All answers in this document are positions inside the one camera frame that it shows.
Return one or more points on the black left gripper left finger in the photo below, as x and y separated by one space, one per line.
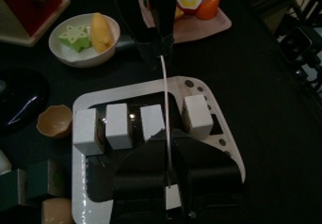
138 184

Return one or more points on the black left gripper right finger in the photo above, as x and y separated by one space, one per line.
210 184

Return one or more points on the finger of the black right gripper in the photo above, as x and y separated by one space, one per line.
134 17
165 11

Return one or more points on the small yellow toy food piece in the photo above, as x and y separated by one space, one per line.
179 12

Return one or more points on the toy apple half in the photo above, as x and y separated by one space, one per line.
189 0

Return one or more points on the yellow toy banana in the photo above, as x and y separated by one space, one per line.
102 33

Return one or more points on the orange toy food piece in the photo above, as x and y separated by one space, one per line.
209 7

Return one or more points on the pink wooden serving board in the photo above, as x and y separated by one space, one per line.
201 30

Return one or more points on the green toy star fruit slice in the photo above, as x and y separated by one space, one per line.
75 37

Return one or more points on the beige toy block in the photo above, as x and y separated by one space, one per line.
57 212

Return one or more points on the dark green toy box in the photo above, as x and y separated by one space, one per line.
45 180
11 190

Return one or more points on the white sushi serving tray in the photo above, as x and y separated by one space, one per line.
175 83

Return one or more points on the red wooden box with knob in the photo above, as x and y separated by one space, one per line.
30 11

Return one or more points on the small wooden cup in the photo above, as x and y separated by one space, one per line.
54 122

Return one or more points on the white rounded toy piece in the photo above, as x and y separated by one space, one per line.
4 163

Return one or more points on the black electronic device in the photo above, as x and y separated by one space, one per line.
296 44

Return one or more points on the black glossy toy pan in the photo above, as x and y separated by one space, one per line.
20 102

